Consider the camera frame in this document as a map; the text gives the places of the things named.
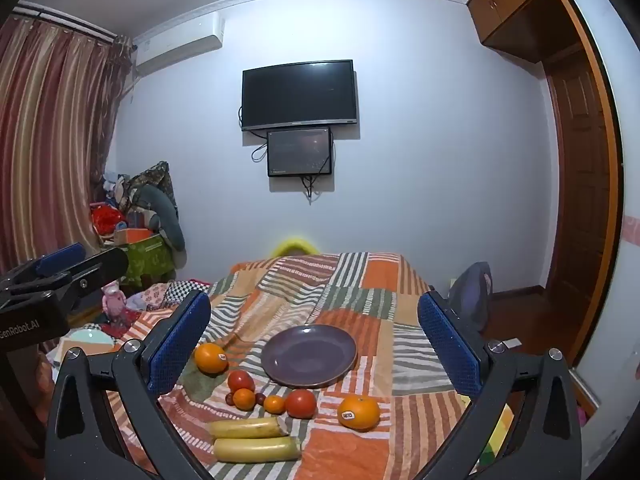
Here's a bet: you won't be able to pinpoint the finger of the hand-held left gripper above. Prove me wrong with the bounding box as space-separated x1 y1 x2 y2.
50 247 130 311
0 242 86 296

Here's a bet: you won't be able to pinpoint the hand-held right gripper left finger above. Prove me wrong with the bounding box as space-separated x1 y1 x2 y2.
46 290 212 480

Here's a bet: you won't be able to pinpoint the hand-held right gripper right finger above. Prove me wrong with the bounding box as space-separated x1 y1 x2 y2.
417 290 583 480

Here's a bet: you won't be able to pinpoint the large orange with sticker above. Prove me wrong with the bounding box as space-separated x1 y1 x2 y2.
194 343 229 375
337 395 381 432

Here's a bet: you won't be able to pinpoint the red tomato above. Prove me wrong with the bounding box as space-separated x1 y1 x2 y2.
285 389 318 419
227 370 256 393

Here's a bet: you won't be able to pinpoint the yellow banana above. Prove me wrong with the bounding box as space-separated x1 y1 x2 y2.
213 436 301 463
207 416 290 439

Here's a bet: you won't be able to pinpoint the purple round plate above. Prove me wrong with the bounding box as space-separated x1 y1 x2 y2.
261 325 358 389

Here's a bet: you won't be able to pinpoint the pink toy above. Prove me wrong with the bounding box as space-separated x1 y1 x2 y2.
102 282 126 318

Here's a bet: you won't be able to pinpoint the orange box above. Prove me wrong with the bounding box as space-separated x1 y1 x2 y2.
116 228 153 246

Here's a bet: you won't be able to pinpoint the green patterned box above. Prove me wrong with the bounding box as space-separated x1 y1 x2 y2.
122 234 177 286

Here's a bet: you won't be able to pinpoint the red bag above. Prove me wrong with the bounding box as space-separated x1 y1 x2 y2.
91 204 127 235

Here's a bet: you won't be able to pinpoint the checkered cloth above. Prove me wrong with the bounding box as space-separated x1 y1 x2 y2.
165 280 211 307

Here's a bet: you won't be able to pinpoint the grey backpack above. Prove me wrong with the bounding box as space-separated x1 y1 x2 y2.
447 261 496 333

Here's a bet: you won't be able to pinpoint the floral cloth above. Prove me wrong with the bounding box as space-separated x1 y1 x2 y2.
127 282 171 312

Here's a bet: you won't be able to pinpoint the pale teal round cushion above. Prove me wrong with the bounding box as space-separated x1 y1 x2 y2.
60 327 121 361

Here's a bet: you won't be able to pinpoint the grey plush toy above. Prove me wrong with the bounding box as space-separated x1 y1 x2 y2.
135 185 187 252

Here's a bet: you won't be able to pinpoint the striped patchwork blanket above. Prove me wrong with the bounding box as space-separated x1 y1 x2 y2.
105 251 516 480

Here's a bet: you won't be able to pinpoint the dark patterned cushion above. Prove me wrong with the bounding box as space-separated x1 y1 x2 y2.
125 161 179 211

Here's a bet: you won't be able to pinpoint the striped red curtain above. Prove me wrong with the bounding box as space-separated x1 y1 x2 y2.
0 15 132 273

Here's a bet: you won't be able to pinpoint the yellow rounded object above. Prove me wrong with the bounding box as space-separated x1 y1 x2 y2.
270 235 321 257

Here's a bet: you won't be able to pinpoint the brown wooden door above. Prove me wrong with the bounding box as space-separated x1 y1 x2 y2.
542 42 617 356

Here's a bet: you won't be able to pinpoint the white air conditioner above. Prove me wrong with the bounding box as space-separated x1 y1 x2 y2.
134 12 227 77

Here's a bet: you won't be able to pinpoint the wooden overhead cabinet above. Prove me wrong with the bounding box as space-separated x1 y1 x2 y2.
467 0 581 63

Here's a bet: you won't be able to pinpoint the black hanging cables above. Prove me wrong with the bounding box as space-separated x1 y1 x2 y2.
299 175 327 206

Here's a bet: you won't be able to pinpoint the small black wall monitor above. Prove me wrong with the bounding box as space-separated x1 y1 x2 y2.
266 127 334 178

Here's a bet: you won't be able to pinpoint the curtain rail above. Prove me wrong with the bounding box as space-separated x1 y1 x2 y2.
12 4 135 45

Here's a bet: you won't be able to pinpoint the black wall television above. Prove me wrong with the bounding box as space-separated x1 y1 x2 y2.
242 59 359 132

